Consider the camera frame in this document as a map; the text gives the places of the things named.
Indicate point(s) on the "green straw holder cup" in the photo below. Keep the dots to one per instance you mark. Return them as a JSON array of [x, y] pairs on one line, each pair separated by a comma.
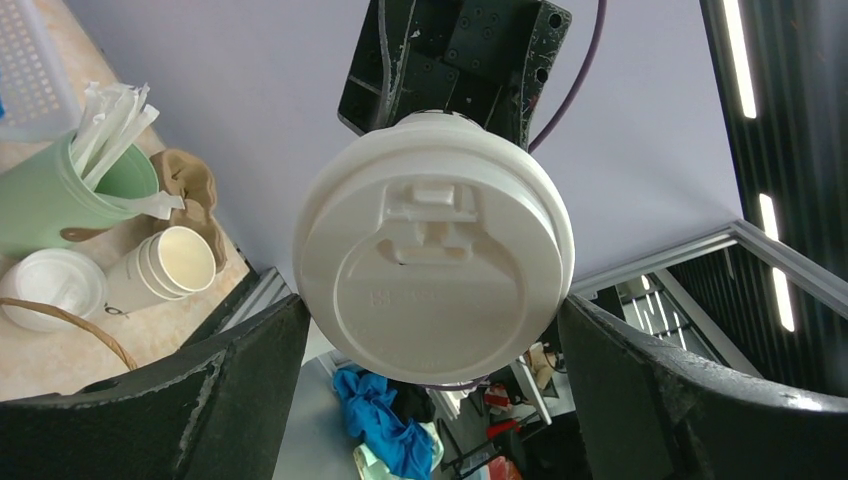
[[45, 203]]

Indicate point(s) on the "white plastic basket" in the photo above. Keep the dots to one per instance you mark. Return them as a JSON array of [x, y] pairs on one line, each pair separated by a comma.
[[38, 102]]

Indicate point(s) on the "stack of white lids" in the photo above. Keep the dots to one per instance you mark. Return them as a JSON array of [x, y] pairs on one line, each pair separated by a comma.
[[58, 277]]

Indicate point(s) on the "brown cardboard cup carrier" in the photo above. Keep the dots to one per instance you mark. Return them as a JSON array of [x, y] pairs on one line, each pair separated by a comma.
[[185, 175]]

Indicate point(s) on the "brown paper bag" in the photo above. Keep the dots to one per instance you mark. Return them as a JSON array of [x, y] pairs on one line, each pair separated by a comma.
[[55, 312]]

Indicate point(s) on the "white cup lid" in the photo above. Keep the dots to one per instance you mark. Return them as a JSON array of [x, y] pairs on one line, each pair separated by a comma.
[[433, 251]]

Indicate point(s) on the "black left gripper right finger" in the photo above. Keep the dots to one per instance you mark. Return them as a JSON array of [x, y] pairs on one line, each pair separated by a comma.
[[650, 410]]

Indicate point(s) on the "stack of paper cups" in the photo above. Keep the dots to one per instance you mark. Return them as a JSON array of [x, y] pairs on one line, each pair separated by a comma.
[[166, 267]]

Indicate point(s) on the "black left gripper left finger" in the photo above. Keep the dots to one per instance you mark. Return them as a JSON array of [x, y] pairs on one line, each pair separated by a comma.
[[216, 409]]

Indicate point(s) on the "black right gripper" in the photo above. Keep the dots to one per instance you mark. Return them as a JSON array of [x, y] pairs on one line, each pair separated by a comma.
[[485, 60]]

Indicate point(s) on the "blue cloth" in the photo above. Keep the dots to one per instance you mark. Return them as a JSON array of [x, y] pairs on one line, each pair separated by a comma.
[[366, 399]]

